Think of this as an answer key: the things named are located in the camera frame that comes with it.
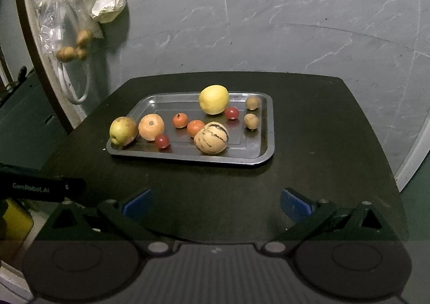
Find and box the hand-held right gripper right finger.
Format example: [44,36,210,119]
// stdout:
[261,189,401,255]

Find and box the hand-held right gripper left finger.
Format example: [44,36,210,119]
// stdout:
[35,187,172,255]

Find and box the yellow-green pear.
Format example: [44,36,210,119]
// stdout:
[109,117,138,147]

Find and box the metal tray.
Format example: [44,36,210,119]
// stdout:
[106,91,275,168]

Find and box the orange persimmon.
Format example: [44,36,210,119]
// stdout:
[138,114,165,141]

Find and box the striped pale melon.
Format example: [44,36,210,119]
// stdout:
[194,121,230,155]

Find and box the yellow lemon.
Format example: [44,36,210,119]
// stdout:
[198,85,230,115]

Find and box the yellow container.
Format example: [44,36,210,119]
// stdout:
[0,198,34,251]

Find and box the dark green cabinet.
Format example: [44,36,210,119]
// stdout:
[0,67,73,170]

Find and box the clear plastic bag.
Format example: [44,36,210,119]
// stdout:
[32,0,98,63]

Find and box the white hose loop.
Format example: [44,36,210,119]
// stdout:
[57,5,93,105]

